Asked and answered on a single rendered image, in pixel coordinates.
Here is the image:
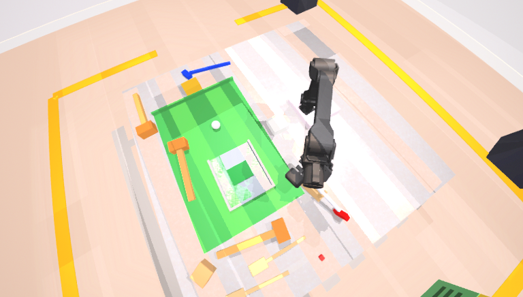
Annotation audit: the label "green mat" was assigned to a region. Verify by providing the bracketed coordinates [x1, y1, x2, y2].
[154, 81, 304, 253]

